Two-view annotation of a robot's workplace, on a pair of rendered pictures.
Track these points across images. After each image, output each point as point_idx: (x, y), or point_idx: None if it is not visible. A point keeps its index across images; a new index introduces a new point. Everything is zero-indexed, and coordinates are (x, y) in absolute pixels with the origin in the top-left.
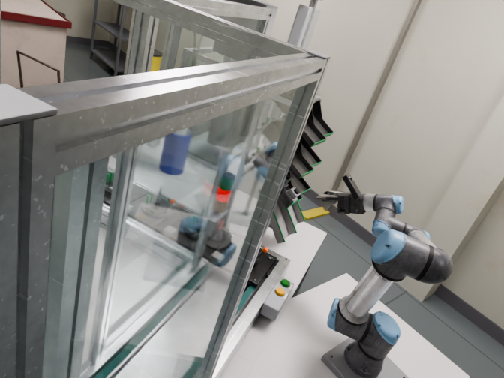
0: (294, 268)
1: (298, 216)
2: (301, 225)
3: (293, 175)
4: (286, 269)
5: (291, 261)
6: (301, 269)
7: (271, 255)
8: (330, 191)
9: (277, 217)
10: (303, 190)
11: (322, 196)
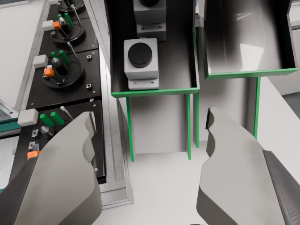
0: (169, 205)
1: (249, 127)
2: (297, 140)
3: (264, 12)
4: (113, 204)
5: (181, 189)
6: (178, 217)
7: (101, 164)
8: (216, 123)
9: (162, 108)
10: (261, 67)
11: (66, 127)
